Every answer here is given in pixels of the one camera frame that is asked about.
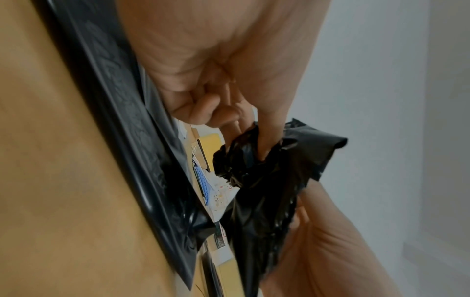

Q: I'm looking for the person's right hand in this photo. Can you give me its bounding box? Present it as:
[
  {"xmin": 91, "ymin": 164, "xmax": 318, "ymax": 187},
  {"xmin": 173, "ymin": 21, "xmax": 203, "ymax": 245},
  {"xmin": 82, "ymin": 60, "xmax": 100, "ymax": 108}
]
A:
[{"xmin": 257, "ymin": 179, "xmax": 404, "ymax": 297}]

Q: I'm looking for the blue blister pack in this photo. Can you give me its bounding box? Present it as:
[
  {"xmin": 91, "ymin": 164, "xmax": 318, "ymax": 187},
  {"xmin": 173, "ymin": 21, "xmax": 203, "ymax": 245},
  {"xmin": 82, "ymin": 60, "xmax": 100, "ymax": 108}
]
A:
[{"xmin": 193, "ymin": 163, "xmax": 212, "ymax": 206}]

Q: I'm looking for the black plastic trash bag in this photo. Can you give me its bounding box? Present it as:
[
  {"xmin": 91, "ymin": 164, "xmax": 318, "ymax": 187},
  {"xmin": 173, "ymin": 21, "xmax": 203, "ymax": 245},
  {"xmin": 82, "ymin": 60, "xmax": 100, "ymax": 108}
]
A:
[{"xmin": 138, "ymin": 65, "xmax": 348, "ymax": 297}]

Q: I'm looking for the white printed paper wrapper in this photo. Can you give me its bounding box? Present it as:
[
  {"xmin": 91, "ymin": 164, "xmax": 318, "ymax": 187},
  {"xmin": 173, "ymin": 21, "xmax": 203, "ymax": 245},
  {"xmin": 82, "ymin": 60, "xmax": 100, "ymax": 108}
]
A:
[{"xmin": 204, "ymin": 171, "xmax": 238, "ymax": 221}]

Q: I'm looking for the yellow cardboard box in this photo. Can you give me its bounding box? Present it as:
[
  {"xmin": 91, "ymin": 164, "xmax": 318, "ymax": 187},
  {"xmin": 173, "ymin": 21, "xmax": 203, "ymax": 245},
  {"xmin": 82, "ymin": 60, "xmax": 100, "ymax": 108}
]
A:
[{"xmin": 196, "ymin": 133, "xmax": 229, "ymax": 172}]

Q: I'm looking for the person's left hand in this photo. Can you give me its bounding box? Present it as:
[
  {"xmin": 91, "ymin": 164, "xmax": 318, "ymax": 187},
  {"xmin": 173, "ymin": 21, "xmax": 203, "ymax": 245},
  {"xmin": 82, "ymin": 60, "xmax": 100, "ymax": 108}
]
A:
[{"xmin": 117, "ymin": 0, "xmax": 334, "ymax": 161}]

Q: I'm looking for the yellow cardboard piece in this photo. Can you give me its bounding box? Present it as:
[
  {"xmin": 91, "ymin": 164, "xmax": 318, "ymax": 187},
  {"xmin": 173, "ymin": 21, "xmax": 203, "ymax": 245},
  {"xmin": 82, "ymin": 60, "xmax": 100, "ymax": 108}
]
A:
[{"xmin": 206, "ymin": 248, "xmax": 241, "ymax": 297}]

